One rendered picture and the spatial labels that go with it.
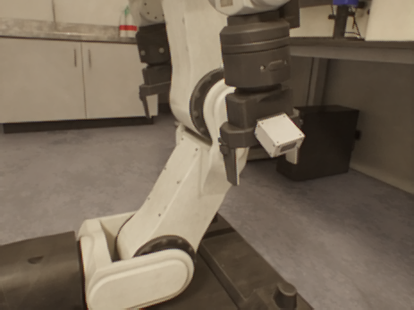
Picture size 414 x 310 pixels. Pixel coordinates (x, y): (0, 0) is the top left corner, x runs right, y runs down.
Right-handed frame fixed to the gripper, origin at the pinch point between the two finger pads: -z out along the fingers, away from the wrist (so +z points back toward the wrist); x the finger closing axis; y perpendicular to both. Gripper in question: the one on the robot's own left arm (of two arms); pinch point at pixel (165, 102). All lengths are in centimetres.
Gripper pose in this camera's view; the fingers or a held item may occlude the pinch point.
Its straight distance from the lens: 86.3
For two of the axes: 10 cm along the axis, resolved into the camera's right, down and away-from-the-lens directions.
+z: -1.3, -9.2, -3.7
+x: 8.9, -2.8, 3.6
